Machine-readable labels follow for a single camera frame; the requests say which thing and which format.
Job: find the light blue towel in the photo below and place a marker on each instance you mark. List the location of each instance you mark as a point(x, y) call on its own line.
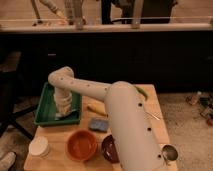
point(59, 116)

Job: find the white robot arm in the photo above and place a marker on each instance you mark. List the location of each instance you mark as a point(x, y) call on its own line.
point(135, 141)

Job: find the green plastic tray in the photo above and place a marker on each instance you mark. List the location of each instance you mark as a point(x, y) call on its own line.
point(46, 111)

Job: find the yellow banana piece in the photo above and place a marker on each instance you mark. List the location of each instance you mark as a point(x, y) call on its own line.
point(96, 110)

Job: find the green chili pepper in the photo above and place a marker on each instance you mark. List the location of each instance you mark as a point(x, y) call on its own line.
point(141, 91)

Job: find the blue sponge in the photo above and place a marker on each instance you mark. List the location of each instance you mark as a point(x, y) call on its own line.
point(99, 125)

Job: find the silver fork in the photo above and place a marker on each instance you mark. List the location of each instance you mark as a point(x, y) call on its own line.
point(152, 115)

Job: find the dark maroon bowl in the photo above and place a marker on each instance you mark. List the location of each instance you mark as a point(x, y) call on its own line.
point(108, 149)

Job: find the orange bowl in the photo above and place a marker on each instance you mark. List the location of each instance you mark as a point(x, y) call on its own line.
point(81, 146)

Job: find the wooden table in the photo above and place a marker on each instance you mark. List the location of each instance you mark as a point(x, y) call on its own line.
point(57, 160)

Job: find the white plastic cup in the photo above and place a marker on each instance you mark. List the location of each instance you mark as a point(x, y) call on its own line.
point(39, 147)

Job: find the metal cup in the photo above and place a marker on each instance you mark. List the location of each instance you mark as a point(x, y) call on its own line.
point(169, 153)

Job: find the black chair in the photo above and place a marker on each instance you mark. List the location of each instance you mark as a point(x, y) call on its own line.
point(8, 95)

